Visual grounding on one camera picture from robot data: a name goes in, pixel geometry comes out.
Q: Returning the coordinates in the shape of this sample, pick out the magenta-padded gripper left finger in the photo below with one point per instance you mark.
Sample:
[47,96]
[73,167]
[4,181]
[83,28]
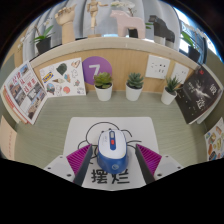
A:
[58,165]

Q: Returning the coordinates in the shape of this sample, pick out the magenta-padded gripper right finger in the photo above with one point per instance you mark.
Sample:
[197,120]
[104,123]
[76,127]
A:
[166,165]

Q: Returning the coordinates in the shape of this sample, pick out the blue and white computer mouse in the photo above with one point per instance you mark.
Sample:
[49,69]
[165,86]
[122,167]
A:
[112,151]

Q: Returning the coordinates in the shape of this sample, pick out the white mouse pad with drawing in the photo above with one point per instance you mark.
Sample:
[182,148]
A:
[140,128]

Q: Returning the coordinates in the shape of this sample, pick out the colourful sticker card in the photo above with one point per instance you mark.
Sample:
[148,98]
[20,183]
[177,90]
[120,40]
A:
[215,140]

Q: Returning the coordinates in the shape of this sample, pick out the small succulent in white pot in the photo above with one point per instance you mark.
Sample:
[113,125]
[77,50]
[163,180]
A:
[167,97]
[103,93]
[133,94]

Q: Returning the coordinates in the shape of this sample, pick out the black book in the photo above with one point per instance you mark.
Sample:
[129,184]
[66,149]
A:
[196,95]

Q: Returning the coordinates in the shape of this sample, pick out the white book with photo cover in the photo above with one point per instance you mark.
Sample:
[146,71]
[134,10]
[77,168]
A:
[25,91]

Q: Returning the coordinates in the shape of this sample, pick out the white card with stickers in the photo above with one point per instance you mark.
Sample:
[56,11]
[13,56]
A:
[63,79]

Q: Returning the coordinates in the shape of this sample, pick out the purple round number sticker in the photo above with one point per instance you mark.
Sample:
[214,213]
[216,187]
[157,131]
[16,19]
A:
[91,68]

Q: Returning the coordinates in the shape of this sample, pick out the beige wooden desk shelf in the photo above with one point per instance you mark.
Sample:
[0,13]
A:
[130,63]

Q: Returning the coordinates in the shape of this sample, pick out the green plant in black pot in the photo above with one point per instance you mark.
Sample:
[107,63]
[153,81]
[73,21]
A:
[195,53]

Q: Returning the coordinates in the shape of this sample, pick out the black horse figure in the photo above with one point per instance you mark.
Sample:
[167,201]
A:
[162,30]

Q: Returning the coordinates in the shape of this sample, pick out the wooden hand model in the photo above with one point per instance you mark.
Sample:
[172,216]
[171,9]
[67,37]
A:
[67,28]

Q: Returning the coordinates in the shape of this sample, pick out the grey curtain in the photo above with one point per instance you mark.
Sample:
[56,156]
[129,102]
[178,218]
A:
[81,20]

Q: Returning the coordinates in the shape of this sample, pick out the pink horse figure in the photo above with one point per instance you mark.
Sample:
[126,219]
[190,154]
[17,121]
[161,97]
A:
[128,21]

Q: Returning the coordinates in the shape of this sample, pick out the wooden mannequin figure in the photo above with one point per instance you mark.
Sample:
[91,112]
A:
[94,15]

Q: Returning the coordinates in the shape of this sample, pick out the white wall socket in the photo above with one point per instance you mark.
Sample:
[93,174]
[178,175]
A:
[157,66]
[180,73]

